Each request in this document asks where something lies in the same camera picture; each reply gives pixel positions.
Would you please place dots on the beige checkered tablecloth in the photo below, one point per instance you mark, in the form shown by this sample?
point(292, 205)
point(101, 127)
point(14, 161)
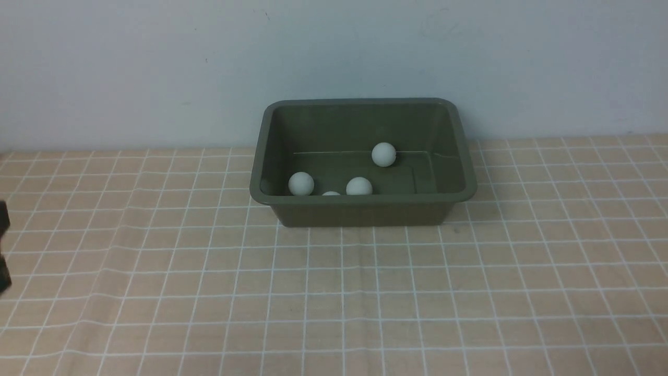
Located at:
point(158, 262)

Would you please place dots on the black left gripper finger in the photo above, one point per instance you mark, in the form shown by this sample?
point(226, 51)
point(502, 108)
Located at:
point(4, 219)
point(5, 278)

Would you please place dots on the white ping-pong ball printed logo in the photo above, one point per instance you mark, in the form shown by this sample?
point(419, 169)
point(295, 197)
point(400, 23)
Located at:
point(301, 184)

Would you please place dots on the olive green plastic bin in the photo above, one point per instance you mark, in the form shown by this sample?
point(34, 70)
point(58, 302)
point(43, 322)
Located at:
point(332, 140)

